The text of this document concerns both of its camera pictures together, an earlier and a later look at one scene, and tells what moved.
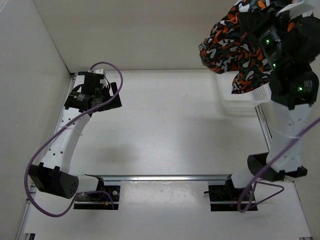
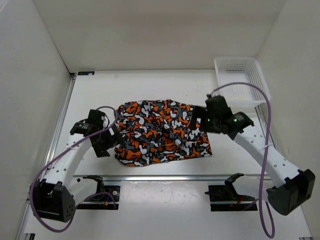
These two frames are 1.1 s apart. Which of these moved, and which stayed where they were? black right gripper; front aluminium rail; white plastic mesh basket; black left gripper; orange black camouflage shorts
Moved: black right gripper; black left gripper; orange black camouflage shorts
Stayed: front aluminium rail; white plastic mesh basket
